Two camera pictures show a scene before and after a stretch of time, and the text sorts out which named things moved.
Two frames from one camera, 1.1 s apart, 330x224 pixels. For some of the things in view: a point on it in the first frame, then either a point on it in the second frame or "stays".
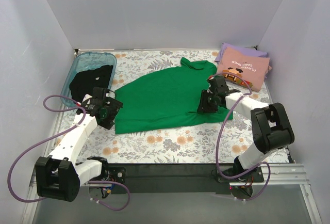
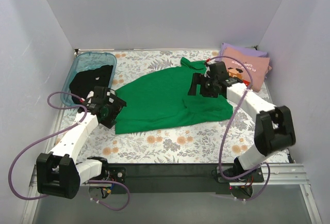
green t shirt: x=169 y=99 stays
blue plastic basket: x=83 y=61 stays
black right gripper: x=204 y=102 → x=201 y=86
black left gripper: x=111 y=114 stays
